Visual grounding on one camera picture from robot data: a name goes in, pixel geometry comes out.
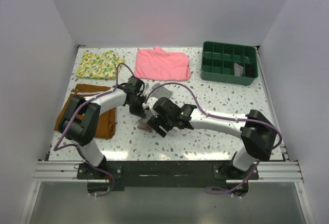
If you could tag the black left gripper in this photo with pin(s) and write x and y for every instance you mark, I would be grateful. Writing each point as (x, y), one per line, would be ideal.
(139, 112)

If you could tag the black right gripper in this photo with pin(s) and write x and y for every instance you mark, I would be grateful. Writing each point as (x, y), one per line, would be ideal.
(156, 122)

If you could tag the grey striped underwear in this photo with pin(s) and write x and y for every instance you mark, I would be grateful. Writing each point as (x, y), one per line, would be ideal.
(158, 93)

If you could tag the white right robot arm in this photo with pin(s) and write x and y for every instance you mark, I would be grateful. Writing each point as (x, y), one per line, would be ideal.
(257, 133)

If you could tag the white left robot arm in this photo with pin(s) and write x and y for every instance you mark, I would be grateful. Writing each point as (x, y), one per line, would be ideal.
(80, 119)

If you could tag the grey rolled underwear in tray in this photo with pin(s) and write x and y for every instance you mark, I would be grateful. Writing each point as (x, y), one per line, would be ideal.
(238, 70)

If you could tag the pink folded shirt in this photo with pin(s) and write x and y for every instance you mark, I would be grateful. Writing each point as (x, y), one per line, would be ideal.
(160, 65)

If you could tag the lemon print folded cloth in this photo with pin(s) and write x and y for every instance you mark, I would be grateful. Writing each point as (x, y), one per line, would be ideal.
(100, 66)

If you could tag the brown folded trousers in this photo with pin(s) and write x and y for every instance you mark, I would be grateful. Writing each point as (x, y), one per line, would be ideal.
(107, 121)

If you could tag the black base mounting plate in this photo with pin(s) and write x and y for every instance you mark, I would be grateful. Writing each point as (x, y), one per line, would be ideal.
(119, 175)

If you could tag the green compartment tray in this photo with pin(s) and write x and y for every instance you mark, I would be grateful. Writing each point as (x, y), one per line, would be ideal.
(218, 63)

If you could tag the aluminium front rail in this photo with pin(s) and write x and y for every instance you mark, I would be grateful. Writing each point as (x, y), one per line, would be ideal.
(65, 171)

